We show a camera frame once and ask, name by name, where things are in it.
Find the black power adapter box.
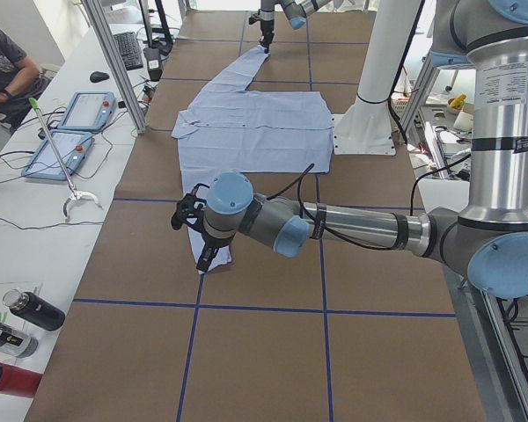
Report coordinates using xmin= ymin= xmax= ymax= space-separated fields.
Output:
xmin=143 ymin=47 xmax=163 ymax=82

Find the grey black bottle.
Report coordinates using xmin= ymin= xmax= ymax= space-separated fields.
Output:
xmin=0 ymin=323 xmax=39 ymax=359

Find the black computer mouse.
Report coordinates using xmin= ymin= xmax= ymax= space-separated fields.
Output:
xmin=89 ymin=71 xmax=110 ymax=84

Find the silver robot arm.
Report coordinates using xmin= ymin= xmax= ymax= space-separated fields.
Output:
xmin=193 ymin=1 xmax=528 ymax=299
xmin=248 ymin=0 xmax=330 ymax=53

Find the light blue striped shirt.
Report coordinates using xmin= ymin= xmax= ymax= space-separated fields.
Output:
xmin=172 ymin=46 xmax=334 ymax=271

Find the reacher grabber stick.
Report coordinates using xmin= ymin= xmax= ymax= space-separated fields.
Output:
xmin=29 ymin=98 xmax=103 ymax=222

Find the seated person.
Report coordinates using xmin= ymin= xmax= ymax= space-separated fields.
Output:
xmin=0 ymin=29 xmax=50 ymax=133

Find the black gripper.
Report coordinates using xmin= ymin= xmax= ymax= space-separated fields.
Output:
xmin=196 ymin=230 xmax=234 ymax=271
xmin=259 ymin=19 xmax=275 ymax=54

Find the upper blue teach pendant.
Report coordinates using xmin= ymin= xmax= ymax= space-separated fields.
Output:
xmin=57 ymin=91 xmax=117 ymax=132

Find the aluminium frame post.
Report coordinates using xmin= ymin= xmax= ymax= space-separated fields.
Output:
xmin=82 ymin=0 xmax=147 ymax=135

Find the black keyboard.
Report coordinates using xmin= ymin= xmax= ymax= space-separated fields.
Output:
xmin=113 ymin=32 xmax=143 ymax=70

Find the red cylinder bottle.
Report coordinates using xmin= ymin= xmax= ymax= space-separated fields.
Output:
xmin=0 ymin=362 xmax=42 ymax=398

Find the black water bottle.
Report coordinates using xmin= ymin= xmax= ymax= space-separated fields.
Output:
xmin=3 ymin=289 xmax=65 ymax=331

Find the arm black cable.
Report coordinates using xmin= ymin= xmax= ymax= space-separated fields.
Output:
xmin=263 ymin=163 xmax=473 ymax=251

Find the lower blue teach pendant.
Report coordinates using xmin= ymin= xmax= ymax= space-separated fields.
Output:
xmin=20 ymin=128 xmax=96 ymax=182

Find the blue teach pendant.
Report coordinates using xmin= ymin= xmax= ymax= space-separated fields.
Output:
xmin=57 ymin=91 xmax=117 ymax=132
xmin=20 ymin=128 xmax=96 ymax=182

